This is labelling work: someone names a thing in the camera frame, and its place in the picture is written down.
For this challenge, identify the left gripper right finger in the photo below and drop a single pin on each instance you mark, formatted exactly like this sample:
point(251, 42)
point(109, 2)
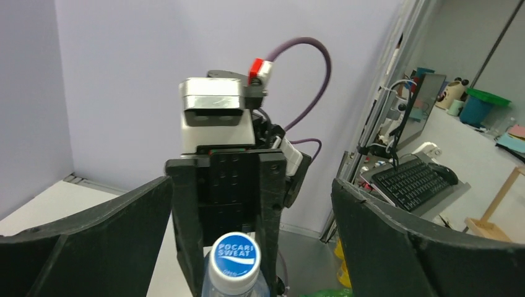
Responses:
point(391, 252)

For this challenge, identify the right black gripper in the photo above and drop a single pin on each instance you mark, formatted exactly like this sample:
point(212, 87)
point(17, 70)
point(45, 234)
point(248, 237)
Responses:
point(223, 191)

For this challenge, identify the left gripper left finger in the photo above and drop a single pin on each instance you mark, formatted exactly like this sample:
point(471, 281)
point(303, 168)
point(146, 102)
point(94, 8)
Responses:
point(106, 250)

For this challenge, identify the clear bottle blue label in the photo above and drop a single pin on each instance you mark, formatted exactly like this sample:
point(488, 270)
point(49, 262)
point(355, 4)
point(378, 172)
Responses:
point(233, 268)

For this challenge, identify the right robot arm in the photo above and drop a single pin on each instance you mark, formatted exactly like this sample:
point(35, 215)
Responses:
point(271, 136)

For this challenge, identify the yellow juice bottle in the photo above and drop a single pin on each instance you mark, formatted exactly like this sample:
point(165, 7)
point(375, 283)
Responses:
point(342, 274)

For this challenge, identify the green plastic bottle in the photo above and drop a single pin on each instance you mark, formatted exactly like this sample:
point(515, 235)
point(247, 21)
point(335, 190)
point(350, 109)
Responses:
point(344, 292)

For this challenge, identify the black computer keyboard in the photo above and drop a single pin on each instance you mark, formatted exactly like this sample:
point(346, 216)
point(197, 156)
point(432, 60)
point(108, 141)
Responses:
point(410, 184)

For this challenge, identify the black computer mouse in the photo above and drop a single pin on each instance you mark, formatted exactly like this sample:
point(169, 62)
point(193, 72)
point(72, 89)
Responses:
point(444, 172)

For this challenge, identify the teal bin green lid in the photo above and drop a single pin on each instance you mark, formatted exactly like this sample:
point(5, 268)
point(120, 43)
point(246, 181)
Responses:
point(478, 106)

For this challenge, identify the black computer monitor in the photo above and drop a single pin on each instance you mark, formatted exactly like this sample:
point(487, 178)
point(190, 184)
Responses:
point(425, 96)

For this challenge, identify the panda mug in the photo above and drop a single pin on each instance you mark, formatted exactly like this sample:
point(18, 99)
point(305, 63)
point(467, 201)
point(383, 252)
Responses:
point(454, 90)

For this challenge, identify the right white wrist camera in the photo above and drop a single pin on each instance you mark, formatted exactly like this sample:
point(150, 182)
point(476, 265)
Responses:
point(217, 109)

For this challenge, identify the aluminium frame rail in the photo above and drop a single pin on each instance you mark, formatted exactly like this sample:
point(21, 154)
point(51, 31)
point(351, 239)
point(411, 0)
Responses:
point(73, 179)

